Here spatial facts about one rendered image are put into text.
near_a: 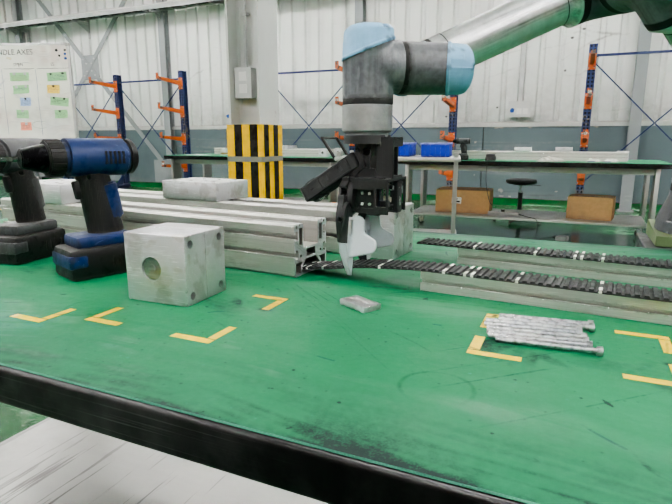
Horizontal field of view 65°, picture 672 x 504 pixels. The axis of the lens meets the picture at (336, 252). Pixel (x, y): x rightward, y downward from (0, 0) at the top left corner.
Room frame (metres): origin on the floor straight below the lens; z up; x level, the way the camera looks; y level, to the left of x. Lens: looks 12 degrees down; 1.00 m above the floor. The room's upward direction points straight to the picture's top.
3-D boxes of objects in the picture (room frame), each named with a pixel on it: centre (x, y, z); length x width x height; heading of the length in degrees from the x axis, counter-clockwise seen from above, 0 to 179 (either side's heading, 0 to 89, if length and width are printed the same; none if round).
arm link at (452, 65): (0.85, -0.14, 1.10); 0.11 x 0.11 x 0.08; 11
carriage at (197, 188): (1.22, 0.30, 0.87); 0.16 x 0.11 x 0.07; 61
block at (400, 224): (1.02, -0.10, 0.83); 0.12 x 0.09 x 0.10; 151
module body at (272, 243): (1.05, 0.39, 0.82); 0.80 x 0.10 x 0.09; 61
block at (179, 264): (0.74, 0.22, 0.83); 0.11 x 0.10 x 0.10; 158
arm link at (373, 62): (0.81, -0.05, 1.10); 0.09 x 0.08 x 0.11; 101
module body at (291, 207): (1.22, 0.30, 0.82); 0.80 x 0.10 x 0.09; 61
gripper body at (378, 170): (0.81, -0.05, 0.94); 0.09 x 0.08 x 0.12; 61
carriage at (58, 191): (1.17, 0.61, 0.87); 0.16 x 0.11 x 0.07; 61
